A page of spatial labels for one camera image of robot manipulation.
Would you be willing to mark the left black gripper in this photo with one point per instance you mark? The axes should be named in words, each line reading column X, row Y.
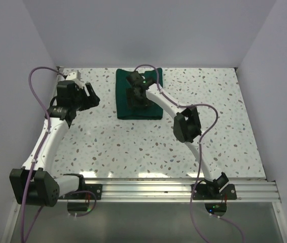
column 91, row 101

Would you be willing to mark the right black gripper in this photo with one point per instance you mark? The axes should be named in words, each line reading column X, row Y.
column 130, row 92

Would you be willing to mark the dark green surgical cloth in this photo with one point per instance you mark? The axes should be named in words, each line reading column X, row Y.
column 124, row 112

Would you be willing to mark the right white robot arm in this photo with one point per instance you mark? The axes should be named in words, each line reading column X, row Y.
column 186, row 125

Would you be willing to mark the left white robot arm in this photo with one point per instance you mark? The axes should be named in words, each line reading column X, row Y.
column 33, row 183

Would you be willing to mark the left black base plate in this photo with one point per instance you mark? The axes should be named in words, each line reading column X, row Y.
column 86, row 191

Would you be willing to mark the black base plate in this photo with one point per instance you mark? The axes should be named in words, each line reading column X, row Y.
column 205, row 192
column 86, row 191

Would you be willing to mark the aluminium mounting rail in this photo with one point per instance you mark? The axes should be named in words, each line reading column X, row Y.
column 168, row 190

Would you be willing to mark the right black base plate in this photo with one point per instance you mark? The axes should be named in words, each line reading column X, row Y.
column 205, row 192

